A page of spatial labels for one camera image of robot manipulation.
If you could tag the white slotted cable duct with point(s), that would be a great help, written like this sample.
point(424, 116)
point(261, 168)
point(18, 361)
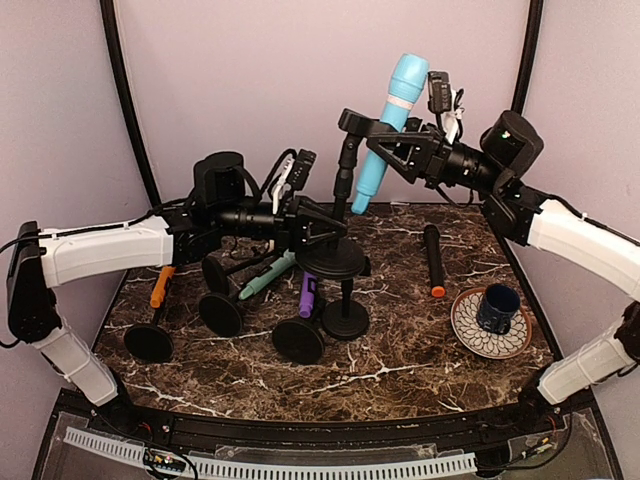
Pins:
point(262, 463)

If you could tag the purple toy microphone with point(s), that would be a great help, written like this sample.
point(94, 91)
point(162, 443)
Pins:
point(308, 295)

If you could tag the fallen stand holding orange microphone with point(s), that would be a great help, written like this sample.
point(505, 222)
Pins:
point(148, 342)

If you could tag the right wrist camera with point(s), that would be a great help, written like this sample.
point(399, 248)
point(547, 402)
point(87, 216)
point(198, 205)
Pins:
point(445, 103)

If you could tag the fallen stand holding green microphone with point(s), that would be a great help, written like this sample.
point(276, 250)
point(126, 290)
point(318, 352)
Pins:
point(220, 315)

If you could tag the dark blue ceramic cup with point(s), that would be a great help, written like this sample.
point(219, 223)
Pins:
point(498, 306)

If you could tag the left black frame post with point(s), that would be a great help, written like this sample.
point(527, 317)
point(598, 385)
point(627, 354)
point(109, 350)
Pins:
point(125, 97)

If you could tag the orange toy microphone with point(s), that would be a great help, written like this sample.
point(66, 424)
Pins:
point(159, 291)

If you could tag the black microphone stand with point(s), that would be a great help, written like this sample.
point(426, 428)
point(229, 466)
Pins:
point(345, 319)

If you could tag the stand holding blue microphone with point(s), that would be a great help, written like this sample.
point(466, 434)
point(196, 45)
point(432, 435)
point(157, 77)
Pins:
point(341, 259)

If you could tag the mint green toy microphone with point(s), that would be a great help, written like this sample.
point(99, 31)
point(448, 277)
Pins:
point(273, 271)

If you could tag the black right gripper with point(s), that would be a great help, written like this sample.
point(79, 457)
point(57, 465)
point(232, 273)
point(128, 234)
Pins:
point(425, 157)

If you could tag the patterned ceramic saucer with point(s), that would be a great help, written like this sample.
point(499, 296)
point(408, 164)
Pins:
point(483, 343)

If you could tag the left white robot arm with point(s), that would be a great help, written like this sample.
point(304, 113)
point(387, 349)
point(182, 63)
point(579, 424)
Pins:
point(225, 201)

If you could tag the stand holding purple microphone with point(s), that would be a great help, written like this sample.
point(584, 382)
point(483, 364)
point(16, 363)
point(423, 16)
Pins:
point(299, 339)

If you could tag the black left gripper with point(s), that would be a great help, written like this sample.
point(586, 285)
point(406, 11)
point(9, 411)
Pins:
point(293, 225)

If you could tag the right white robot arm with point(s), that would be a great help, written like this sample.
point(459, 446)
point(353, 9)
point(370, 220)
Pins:
point(530, 217)

